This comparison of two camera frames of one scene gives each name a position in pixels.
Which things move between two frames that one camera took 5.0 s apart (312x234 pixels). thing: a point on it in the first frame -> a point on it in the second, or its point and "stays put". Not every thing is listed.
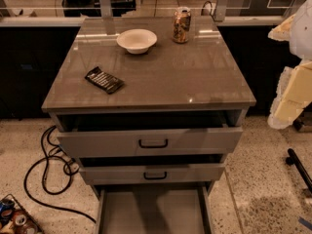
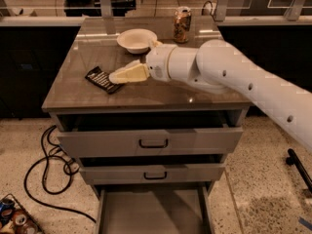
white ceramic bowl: x=136 y=41 stays put
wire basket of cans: x=15 y=218 stays put
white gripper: x=301 y=33 -> x=158 y=63
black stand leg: x=293 y=159 stays put
